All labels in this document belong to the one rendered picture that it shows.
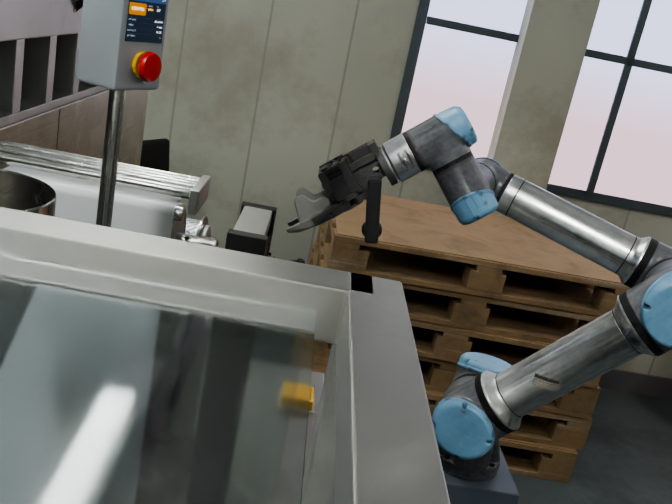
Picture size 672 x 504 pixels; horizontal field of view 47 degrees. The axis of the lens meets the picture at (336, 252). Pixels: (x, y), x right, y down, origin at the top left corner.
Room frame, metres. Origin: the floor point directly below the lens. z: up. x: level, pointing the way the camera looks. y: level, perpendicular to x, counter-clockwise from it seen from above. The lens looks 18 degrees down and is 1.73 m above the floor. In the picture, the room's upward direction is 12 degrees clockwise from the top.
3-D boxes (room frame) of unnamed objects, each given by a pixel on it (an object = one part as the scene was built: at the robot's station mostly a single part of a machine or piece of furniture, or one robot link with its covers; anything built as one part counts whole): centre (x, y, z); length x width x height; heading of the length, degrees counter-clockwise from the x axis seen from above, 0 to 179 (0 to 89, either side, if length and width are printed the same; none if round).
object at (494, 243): (3.30, -0.54, 0.45); 1.31 x 0.88 x 0.91; 95
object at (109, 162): (0.78, 0.25, 1.51); 0.02 x 0.02 x 0.20
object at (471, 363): (1.40, -0.34, 1.07); 0.13 x 0.12 x 0.14; 162
